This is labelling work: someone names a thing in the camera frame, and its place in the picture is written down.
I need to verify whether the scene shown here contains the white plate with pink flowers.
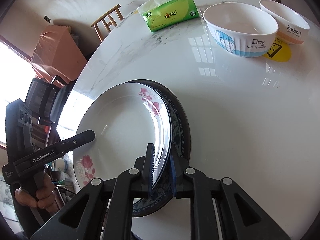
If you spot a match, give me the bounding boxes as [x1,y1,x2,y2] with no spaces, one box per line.
[72,83,172,188]

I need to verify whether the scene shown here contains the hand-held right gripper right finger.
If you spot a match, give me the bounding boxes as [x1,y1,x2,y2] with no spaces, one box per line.
[169,154,292,240]

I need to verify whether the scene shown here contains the black chair with metal frame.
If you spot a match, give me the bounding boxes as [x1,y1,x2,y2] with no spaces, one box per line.
[24,76,75,127]

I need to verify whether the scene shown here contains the white bowl with blue cartoon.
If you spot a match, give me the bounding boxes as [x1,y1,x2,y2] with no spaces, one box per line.
[203,2,279,58]

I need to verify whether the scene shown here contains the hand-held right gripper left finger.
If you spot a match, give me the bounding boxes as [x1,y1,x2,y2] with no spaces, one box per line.
[30,143,155,240]

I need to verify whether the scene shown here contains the green tissue pack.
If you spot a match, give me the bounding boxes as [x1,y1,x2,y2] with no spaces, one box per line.
[137,0,200,32]

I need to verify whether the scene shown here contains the white bowl with orange band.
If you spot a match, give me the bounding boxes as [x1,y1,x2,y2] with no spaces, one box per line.
[259,0,310,46]

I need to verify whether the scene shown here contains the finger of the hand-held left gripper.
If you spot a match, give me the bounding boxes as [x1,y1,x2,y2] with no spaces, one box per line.
[59,130,96,153]

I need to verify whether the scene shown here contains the round yellow warning sticker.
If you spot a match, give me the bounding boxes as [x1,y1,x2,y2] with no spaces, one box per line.
[262,39,292,62]

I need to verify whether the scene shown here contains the person's left hand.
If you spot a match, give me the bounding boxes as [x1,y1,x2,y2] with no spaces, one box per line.
[14,171,58,213]

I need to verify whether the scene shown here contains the light wooden chair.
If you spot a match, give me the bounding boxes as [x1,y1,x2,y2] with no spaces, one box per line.
[91,4,125,38]

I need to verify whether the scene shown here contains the large blue patterned plate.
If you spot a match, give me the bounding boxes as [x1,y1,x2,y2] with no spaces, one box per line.
[125,79,192,217]

